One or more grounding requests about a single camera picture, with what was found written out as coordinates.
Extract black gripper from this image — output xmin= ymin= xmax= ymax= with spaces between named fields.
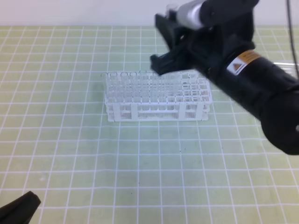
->
xmin=150 ymin=14 xmax=255 ymax=76

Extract clear glass test tube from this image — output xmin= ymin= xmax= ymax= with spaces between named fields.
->
xmin=165 ymin=3 xmax=178 ymax=18

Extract black left arm gripper tip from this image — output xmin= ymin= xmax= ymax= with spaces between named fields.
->
xmin=0 ymin=191 xmax=41 ymax=224

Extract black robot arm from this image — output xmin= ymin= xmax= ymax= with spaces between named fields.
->
xmin=150 ymin=0 xmax=299 ymax=155

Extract test tubes in rack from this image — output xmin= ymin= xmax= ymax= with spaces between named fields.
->
xmin=100 ymin=70 xmax=169 ymax=105

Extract white test tube rack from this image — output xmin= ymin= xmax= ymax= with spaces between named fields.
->
xmin=101 ymin=71 xmax=212 ymax=122

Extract clear test tubes pile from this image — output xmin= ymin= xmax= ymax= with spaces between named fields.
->
xmin=274 ymin=62 xmax=297 ymax=77

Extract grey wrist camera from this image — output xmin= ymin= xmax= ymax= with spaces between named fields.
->
xmin=168 ymin=0 xmax=205 ymax=30

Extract black camera cable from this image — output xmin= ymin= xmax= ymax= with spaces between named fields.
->
xmin=286 ymin=0 xmax=299 ymax=77

